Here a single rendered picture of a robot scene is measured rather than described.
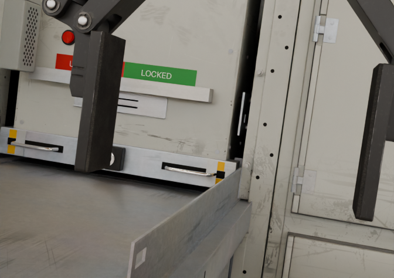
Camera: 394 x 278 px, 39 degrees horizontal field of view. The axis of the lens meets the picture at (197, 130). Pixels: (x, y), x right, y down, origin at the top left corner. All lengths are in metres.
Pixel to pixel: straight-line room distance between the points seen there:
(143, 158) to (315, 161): 0.36
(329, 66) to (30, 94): 0.65
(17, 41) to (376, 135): 1.00
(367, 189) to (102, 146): 0.13
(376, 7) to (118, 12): 0.12
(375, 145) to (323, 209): 0.89
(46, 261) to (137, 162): 0.57
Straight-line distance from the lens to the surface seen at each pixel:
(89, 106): 0.28
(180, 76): 1.18
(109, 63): 0.29
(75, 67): 0.29
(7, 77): 1.38
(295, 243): 1.15
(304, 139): 1.12
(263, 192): 1.16
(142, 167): 1.19
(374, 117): 0.26
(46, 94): 1.28
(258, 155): 1.15
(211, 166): 1.15
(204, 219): 0.82
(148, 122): 1.19
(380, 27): 0.26
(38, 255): 0.68
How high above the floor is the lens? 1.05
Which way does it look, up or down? 4 degrees down
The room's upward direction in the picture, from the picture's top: 7 degrees clockwise
